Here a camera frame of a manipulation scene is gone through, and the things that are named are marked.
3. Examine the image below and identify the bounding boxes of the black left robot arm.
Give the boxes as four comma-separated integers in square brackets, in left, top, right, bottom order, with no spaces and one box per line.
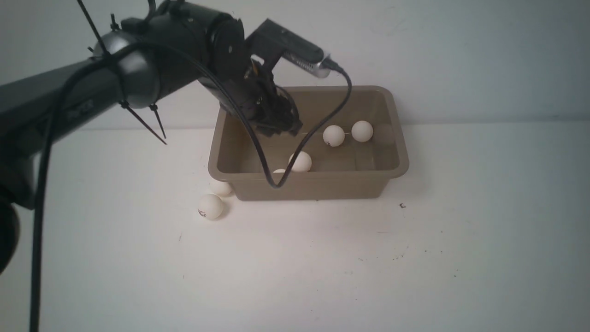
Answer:
[1,0,326,270]

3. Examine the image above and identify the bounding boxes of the white ball under bin corner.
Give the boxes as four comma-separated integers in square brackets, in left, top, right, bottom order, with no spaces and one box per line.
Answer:
[209,179,233,197]

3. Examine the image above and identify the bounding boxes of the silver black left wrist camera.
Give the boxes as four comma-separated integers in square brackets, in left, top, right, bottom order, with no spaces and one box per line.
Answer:
[245,19,342,78]

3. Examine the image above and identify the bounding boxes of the tan plastic bin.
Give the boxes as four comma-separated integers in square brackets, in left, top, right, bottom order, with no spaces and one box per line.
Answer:
[208,86,409,201]

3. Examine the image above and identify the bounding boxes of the white ball red black logo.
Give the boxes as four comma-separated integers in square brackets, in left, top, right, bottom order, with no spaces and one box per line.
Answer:
[323,125,345,147]

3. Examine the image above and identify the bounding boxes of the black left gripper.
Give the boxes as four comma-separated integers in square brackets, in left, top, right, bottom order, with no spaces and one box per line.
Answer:
[220,59,303,137]

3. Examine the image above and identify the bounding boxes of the black left camera cable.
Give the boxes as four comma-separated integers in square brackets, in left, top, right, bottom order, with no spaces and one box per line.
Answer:
[29,41,353,332]

